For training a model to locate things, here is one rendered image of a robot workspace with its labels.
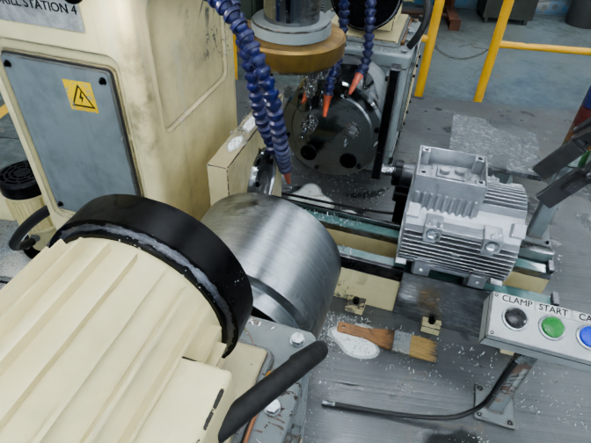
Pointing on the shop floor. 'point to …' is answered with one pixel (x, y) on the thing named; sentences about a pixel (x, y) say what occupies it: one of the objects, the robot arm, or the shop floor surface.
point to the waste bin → (580, 14)
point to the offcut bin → (522, 9)
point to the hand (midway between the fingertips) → (556, 176)
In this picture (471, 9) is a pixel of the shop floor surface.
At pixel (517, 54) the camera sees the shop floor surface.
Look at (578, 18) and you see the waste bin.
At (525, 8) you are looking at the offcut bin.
